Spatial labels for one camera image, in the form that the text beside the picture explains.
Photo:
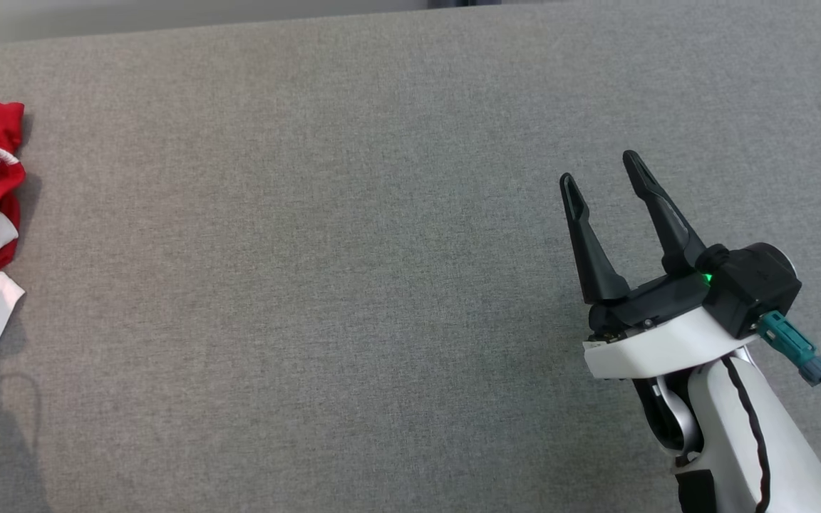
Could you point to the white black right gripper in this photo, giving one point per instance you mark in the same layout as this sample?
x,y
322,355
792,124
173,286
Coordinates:
x,y
653,349

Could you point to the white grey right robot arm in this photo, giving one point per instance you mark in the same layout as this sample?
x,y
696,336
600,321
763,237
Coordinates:
x,y
788,449

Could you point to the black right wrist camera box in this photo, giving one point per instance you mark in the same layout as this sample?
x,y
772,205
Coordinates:
x,y
752,285

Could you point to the teal right camera connector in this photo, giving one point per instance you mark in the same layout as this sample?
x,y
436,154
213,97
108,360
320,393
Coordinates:
x,y
792,345

